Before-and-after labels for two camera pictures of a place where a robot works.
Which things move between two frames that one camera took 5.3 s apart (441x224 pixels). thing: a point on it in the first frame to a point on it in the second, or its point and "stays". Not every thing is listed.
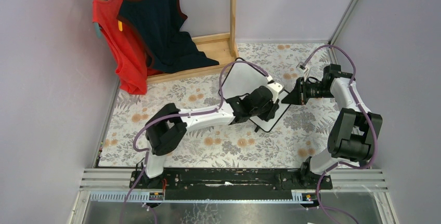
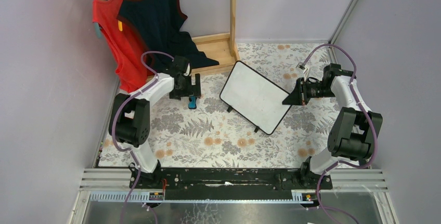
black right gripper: (302, 91) stays
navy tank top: (157, 17) stays
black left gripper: (270, 108) to (185, 89)
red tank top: (127, 51) stays
